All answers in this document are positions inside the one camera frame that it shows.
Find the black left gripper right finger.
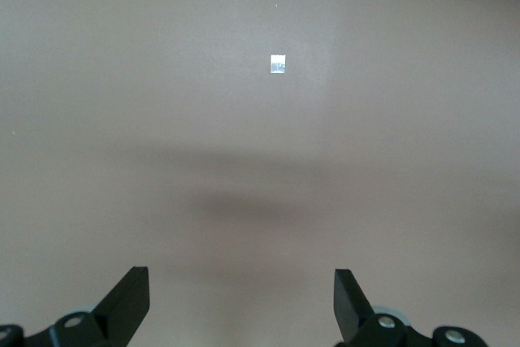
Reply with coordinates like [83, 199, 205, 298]
[333, 268, 488, 347]

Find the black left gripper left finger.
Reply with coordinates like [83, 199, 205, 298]
[0, 266, 151, 347]

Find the small white tape marker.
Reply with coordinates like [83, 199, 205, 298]
[269, 54, 288, 76]

